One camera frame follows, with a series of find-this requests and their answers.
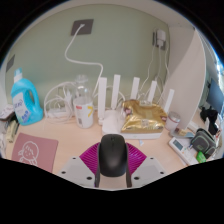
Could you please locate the wide grey wall socket plate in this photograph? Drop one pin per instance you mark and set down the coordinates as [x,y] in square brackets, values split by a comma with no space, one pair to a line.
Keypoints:
[10,63]

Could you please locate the black bag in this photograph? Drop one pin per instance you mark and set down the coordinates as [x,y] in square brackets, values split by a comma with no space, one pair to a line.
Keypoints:
[209,116]

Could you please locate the small green case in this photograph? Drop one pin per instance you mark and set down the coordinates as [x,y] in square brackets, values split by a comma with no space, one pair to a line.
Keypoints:
[201,157]

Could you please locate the gold foil bag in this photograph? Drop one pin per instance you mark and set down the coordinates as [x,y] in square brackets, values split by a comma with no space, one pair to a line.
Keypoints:
[143,116]

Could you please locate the small white jar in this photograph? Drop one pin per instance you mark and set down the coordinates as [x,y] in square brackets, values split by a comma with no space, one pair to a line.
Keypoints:
[172,121]

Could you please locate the blue detergent bottle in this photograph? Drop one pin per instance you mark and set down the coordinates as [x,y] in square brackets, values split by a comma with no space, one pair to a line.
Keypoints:
[28,106]

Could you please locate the black monitor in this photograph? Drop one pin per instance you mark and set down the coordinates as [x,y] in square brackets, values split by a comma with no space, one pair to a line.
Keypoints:
[217,96]

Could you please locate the white wall charger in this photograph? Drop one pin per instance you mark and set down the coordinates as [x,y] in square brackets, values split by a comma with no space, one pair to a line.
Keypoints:
[160,38]

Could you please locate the white power strip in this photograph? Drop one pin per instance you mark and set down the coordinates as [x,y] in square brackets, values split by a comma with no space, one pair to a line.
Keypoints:
[60,113]

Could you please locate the clear plastic jar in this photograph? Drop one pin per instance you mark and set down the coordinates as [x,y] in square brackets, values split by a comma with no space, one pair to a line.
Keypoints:
[83,113]

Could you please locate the white remote control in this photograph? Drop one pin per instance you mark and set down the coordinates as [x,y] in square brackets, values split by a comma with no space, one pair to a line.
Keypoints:
[181,150]

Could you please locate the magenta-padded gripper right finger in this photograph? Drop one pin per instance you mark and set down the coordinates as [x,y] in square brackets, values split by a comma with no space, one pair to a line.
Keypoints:
[148,166]

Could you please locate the white shelf unit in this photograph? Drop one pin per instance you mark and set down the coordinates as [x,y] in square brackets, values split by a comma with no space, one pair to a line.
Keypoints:
[186,73]

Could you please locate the black computer mouse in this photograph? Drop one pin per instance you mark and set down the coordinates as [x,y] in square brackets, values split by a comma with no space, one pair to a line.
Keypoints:
[112,155]

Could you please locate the white router with antennas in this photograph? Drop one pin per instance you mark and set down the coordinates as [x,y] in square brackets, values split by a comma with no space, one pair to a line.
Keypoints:
[110,125]

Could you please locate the small cream carton box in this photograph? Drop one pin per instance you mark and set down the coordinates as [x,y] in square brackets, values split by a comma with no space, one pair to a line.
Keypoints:
[12,131]

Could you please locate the grey zip pouch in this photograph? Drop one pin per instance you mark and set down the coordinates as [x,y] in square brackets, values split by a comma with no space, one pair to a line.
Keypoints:
[203,142]

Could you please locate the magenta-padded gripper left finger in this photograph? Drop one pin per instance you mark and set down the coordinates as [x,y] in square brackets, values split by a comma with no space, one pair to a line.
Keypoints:
[75,166]

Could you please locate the pink mouse pad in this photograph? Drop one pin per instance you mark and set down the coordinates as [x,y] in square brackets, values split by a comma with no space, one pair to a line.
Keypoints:
[36,150]

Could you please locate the stack of books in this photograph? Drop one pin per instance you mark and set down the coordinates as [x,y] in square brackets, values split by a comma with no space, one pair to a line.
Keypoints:
[6,112]

